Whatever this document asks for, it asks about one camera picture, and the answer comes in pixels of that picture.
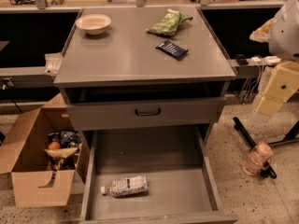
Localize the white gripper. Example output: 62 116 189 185
255 61 299 117

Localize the clear plastic water bottle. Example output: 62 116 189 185
100 175 149 198

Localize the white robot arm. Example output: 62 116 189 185
249 0 299 117

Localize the closed grey drawer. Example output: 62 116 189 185
66 97 226 131

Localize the open grey bottom drawer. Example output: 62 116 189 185
80 125 238 224

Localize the grey drawer cabinet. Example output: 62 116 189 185
54 6 235 138

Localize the white power strip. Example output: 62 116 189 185
264 56 280 65

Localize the clear plastic jar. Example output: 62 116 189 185
241 142 273 175

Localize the white charger plug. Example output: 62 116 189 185
251 56 262 63

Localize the black power adapter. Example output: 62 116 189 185
235 54 249 65

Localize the black floor stand leg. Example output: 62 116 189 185
234 117 277 179

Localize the dark blue snack packet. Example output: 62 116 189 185
156 40 188 61

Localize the green chip bag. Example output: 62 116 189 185
146 9 192 37

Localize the white ceramic bowl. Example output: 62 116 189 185
75 14 111 35

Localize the blue snack bag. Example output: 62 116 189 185
48 130 81 148

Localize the yellow snack bag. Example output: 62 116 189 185
45 147 78 159

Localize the orange fruit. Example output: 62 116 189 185
48 141 61 150

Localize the cardboard box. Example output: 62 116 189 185
0 94 89 207

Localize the black drawer handle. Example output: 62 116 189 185
135 107 161 117

